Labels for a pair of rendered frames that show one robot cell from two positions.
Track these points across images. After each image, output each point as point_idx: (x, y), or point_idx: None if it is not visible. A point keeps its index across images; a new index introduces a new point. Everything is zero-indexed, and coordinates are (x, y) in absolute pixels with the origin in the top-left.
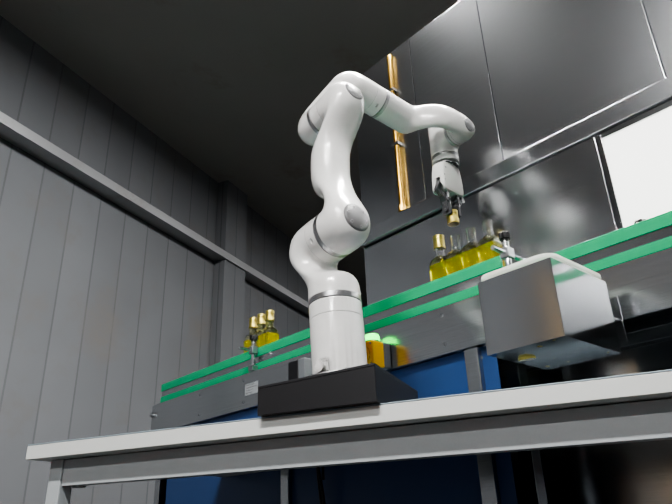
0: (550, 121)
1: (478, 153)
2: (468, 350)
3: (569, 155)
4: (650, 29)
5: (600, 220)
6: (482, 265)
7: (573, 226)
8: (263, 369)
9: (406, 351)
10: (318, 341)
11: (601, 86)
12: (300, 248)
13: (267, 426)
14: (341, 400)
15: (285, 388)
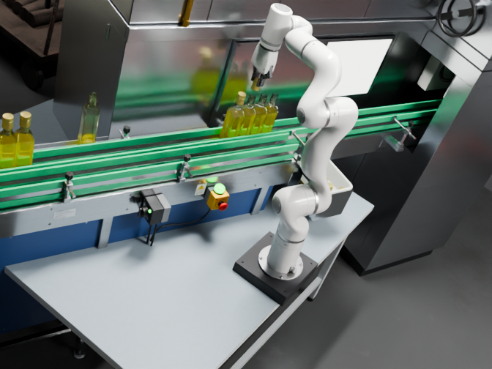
0: (311, 8)
1: (262, 4)
2: (265, 187)
3: None
4: None
5: (302, 86)
6: (288, 147)
7: (291, 85)
8: (85, 200)
9: (230, 188)
10: (294, 258)
11: (343, 2)
12: (298, 217)
13: (278, 305)
14: (305, 281)
15: (293, 291)
